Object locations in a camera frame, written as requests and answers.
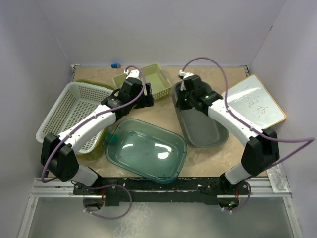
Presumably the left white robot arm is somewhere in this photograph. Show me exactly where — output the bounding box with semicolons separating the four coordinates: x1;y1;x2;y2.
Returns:
41;77;154;194

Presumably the green sponge block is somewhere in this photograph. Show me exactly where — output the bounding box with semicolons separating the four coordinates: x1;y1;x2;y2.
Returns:
107;134;118;145

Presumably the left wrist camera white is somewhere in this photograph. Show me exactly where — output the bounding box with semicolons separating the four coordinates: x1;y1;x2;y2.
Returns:
124;69;140;80

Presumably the grey plastic tub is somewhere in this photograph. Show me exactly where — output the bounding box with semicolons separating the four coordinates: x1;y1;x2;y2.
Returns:
171;80;229;147

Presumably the olive green plastic tub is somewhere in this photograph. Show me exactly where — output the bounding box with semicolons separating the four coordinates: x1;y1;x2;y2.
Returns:
73;79;115;160

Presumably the blue small object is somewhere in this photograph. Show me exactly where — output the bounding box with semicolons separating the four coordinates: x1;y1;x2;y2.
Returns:
111;63;121;69

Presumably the teal transparent plastic tub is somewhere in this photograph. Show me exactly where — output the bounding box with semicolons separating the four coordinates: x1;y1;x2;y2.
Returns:
105;119;187;184

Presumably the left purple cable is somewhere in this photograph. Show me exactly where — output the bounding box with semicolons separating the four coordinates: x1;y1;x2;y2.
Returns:
41;65;146;183

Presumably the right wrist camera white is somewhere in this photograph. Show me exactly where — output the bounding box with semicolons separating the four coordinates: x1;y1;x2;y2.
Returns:
178;70;194;80

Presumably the light green small basket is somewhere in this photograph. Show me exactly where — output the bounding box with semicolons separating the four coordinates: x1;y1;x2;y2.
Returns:
112;63;173;101

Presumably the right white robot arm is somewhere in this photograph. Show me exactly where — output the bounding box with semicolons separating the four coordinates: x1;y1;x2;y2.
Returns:
176;72;280;194

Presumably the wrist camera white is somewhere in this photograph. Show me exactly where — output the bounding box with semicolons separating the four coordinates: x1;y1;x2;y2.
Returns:
178;70;194;80
124;69;140;80

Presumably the whiteboard with wooden frame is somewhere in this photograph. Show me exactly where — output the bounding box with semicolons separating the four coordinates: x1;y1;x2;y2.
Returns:
227;74;286;129

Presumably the white perforated plastic basket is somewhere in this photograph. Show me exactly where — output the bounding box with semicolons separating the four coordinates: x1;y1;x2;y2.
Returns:
36;80;114;143

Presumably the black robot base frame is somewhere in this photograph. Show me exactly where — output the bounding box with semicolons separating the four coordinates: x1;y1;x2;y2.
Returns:
73;177;249;206

